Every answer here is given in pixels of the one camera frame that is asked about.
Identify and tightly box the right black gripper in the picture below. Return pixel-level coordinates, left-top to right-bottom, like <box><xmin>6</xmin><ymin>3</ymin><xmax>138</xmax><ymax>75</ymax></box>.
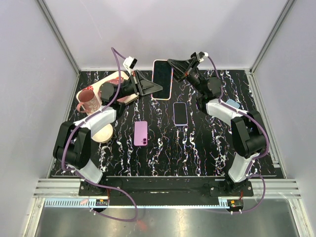
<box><xmin>164</xmin><ymin>57</ymin><xmax>205</xmax><ymax>96</ymax></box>

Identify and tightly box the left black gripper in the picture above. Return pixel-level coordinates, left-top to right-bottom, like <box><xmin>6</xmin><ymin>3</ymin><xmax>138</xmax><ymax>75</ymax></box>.
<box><xmin>117</xmin><ymin>71</ymin><xmax>164</xmax><ymax>100</ymax></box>

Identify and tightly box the phone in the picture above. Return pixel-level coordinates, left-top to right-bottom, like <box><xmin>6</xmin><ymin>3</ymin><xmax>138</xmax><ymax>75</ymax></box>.
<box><xmin>173</xmin><ymin>102</ymin><xmax>188</xmax><ymax>126</ymax></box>
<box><xmin>152</xmin><ymin>60</ymin><xmax>173</xmax><ymax>100</ymax></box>
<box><xmin>134</xmin><ymin>121</ymin><xmax>148</xmax><ymax>146</ymax></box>

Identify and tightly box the light blue phone case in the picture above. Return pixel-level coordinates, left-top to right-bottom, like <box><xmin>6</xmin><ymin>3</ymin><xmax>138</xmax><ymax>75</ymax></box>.
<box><xmin>226</xmin><ymin>99</ymin><xmax>240</xmax><ymax>109</ymax></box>

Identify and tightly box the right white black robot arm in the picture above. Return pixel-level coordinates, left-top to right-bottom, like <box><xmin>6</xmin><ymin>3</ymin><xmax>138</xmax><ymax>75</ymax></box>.
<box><xmin>167</xmin><ymin>52</ymin><xmax>269</xmax><ymax>196</ymax></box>

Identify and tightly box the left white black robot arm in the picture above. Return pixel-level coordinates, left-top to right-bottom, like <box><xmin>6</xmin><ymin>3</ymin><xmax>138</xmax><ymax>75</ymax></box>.
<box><xmin>53</xmin><ymin>70</ymin><xmax>163</xmax><ymax>196</ymax></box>

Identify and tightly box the pink dotted plate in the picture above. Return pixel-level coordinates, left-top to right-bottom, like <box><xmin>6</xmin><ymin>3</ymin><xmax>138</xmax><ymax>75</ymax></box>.
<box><xmin>108</xmin><ymin>77</ymin><xmax>124</xmax><ymax>85</ymax></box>

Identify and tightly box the cream strawberry tray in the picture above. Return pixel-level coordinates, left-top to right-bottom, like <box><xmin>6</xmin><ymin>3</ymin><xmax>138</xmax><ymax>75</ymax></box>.
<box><xmin>76</xmin><ymin>71</ymin><xmax>128</xmax><ymax>115</ymax></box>

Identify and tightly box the pink mug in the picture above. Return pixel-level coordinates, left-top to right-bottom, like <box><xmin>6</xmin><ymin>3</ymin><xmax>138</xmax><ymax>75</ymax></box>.
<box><xmin>77</xmin><ymin>89</ymin><xmax>101</xmax><ymax>114</ymax></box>

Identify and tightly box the beige wooden bowl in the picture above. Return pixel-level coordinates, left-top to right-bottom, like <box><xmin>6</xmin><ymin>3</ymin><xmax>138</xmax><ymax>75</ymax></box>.
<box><xmin>92</xmin><ymin>124</ymin><xmax>114</xmax><ymax>143</ymax></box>

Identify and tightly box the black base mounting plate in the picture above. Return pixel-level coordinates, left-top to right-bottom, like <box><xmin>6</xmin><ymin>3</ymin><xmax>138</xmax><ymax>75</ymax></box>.
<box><xmin>79</xmin><ymin>175</ymin><xmax>254</xmax><ymax>198</ymax></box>

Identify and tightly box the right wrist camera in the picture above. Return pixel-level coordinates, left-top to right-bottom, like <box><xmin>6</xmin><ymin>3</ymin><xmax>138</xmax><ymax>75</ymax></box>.
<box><xmin>196</xmin><ymin>52</ymin><xmax>209</xmax><ymax>63</ymax></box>

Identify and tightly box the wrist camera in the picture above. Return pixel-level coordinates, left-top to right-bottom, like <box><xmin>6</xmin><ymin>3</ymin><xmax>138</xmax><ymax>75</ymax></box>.
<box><xmin>196</xmin><ymin>52</ymin><xmax>209</xmax><ymax>63</ymax></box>
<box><xmin>123</xmin><ymin>56</ymin><xmax>137</xmax><ymax>73</ymax></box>

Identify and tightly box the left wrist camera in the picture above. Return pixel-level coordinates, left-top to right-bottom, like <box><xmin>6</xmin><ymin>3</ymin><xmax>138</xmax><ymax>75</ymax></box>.
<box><xmin>123</xmin><ymin>56</ymin><xmax>137</xmax><ymax>73</ymax></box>

